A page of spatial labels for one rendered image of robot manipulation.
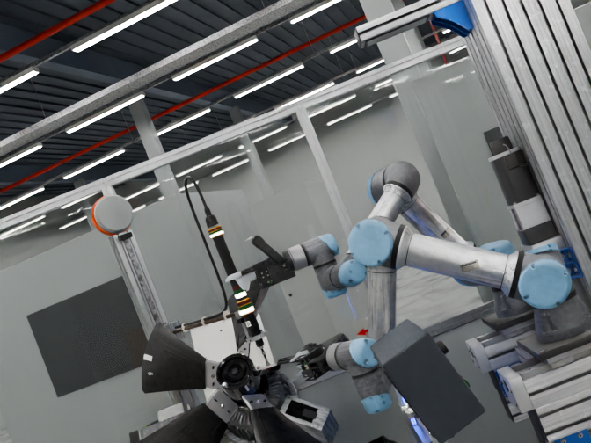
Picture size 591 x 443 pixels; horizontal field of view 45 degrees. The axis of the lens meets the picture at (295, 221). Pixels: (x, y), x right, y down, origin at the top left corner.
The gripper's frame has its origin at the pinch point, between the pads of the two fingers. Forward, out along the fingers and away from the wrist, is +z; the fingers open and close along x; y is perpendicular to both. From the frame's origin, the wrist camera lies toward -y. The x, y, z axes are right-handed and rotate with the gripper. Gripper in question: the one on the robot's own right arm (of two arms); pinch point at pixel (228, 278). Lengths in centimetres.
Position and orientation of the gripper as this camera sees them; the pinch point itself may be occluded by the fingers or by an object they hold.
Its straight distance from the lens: 222.9
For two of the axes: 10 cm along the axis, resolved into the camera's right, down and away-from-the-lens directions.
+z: -9.2, 3.5, -1.8
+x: -1.5, 1.0, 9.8
